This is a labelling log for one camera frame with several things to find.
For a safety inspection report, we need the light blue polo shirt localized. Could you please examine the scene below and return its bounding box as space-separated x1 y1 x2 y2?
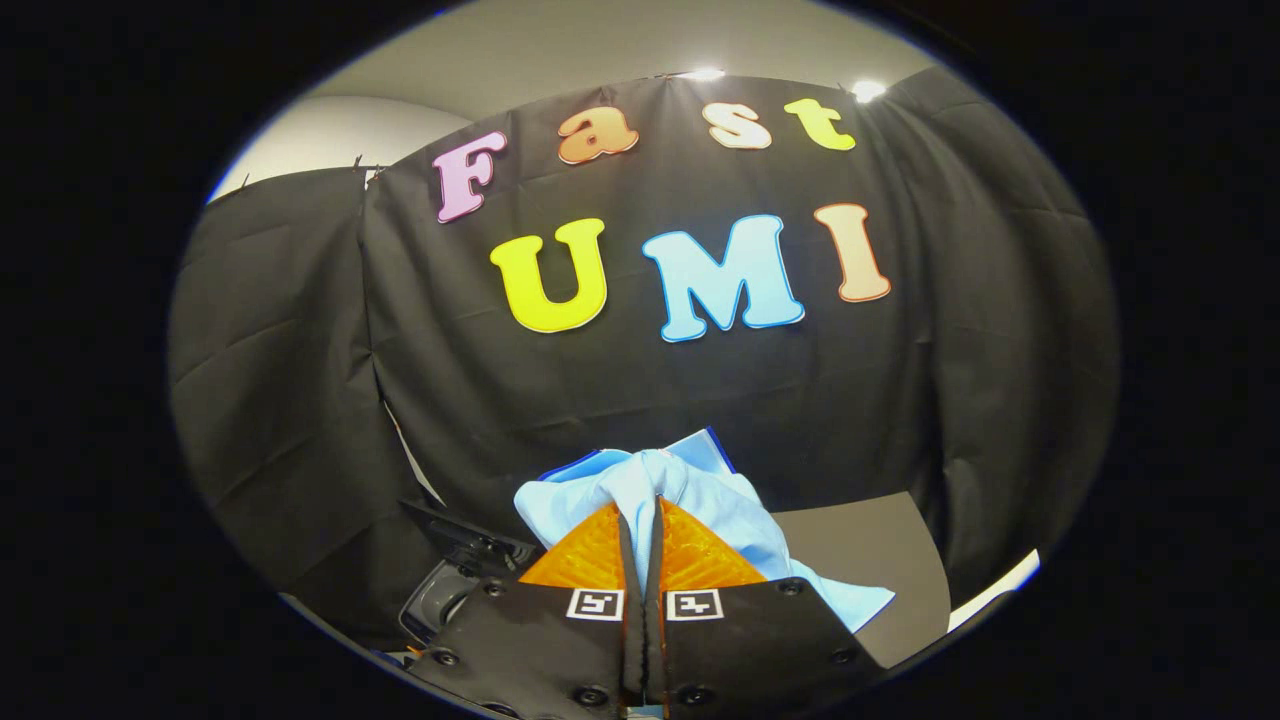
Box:
513 427 896 633

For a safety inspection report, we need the grey washing machine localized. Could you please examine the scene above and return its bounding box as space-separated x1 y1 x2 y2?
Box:
398 540 541 649

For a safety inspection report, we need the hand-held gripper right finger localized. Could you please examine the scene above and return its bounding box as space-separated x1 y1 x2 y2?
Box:
640 496 891 720

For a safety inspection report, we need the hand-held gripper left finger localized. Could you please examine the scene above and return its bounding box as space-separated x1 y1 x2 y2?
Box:
405 500 647 720

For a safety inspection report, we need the black backdrop cloth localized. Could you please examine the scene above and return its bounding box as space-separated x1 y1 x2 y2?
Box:
168 65 1121 651

